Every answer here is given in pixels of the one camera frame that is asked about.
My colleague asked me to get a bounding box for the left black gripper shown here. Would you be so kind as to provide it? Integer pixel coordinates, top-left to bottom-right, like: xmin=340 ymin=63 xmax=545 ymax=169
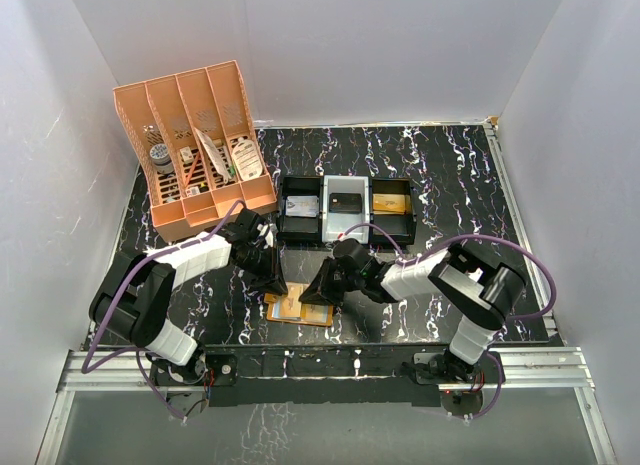
xmin=235 ymin=244 xmax=286 ymax=296

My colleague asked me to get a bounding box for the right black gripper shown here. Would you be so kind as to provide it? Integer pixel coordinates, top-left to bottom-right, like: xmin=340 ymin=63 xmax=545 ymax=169
xmin=300 ymin=255 xmax=364 ymax=304

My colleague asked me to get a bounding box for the orange leather card holder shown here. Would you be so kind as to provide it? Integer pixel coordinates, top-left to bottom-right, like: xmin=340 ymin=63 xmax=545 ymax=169
xmin=264 ymin=282 xmax=333 ymax=327

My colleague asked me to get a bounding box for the gold card with red logo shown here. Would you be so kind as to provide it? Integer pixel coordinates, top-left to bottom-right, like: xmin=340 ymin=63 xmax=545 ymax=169
xmin=279 ymin=283 xmax=306 ymax=320

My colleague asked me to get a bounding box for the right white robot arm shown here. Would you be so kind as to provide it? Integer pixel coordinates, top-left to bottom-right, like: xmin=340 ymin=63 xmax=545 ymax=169
xmin=300 ymin=239 xmax=526 ymax=383

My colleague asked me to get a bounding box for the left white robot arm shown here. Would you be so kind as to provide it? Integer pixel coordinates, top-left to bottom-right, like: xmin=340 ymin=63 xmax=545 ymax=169
xmin=89 ymin=207 xmax=287 ymax=384

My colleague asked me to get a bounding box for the white middle card bin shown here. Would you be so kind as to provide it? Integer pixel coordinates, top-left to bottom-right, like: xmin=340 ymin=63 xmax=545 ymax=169
xmin=320 ymin=175 xmax=371 ymax=243

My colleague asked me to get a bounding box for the left black card bin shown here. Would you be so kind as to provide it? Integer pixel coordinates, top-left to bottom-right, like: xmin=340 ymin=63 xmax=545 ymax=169
xmin=276 ymin=175 xmax=323 ymax=244

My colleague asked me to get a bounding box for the black card bin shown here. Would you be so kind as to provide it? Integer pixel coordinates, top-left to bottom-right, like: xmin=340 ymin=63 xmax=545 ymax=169
xmin=276 ymin=175 xmax=323 ymax=244
xmin=370 ymin=178 xmax=417 ymax=246

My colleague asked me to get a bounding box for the silver credit card stack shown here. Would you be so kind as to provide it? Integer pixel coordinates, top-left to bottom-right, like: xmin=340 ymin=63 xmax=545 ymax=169
xmin=285 ymin=195 xmax=320 ymax=218

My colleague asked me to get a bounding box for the black credit card stack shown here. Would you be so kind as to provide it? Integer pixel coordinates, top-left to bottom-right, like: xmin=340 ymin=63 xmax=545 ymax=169
xmin=328 ymin=192 xmax=363 ymax=214

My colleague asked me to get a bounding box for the right black card bin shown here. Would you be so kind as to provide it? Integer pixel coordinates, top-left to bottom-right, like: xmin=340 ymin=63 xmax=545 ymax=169
xmin=370 ymin=178 xmax=417 ymax=246

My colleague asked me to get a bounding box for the gold credit card stack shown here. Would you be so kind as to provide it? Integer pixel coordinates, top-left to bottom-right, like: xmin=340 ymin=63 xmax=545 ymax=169
xmin=372 ymin=193 xmax=412 ymax=215

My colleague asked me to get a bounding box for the white labelled package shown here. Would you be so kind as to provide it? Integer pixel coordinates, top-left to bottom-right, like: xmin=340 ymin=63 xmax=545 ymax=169
xmin=231 ymin=138 xmax=264 ymax=181

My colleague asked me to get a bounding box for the white paper leaflet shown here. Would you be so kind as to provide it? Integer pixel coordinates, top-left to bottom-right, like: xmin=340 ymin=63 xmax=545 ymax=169
xmin=195 ymin=129 xmax=231 ymax=183

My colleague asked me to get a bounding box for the orange pencil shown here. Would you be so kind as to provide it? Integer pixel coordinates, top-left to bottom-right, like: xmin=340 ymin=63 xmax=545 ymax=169
xmin=185 ymin=151 xmax=201 ymax=187

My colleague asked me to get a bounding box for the peach desk file organizer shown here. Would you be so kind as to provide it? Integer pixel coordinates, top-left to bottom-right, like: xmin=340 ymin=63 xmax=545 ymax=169
xmin=113 ymin=61 xmax=277 ymax=242

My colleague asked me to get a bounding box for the grey tape roll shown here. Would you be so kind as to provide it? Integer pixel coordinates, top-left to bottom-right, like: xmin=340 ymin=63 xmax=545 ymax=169
xmin=149 ymin=143 xmax=174 ymax=175

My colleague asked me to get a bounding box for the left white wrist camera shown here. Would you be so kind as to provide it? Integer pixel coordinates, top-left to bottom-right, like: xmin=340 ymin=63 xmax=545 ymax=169
xmin=254 ymin=223 xmax=277 ymax=249

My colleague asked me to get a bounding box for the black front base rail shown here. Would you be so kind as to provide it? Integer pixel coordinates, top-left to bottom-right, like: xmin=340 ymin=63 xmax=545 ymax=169
xmin=149 ymin=342 xmax=506 ymax=409

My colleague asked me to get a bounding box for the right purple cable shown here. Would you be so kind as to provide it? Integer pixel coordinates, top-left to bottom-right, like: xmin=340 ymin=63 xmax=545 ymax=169
xmin=337 ymin=222 xmax=557 ymax=419

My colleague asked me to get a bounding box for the aluminium table frame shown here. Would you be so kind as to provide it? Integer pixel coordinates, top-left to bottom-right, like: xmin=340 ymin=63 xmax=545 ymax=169
xmin=38 ymin=122 xmax=617 ymax=464

